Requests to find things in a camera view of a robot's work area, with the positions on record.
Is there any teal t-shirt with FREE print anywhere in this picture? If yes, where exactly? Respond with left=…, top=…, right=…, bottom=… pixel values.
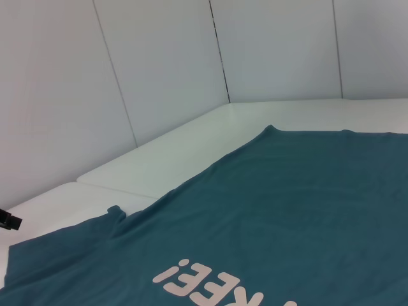
left=0, top=124, right=408, bottom=306

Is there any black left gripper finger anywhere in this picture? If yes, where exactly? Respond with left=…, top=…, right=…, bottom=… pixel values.
left=0, top=208, right=24, bottom=231

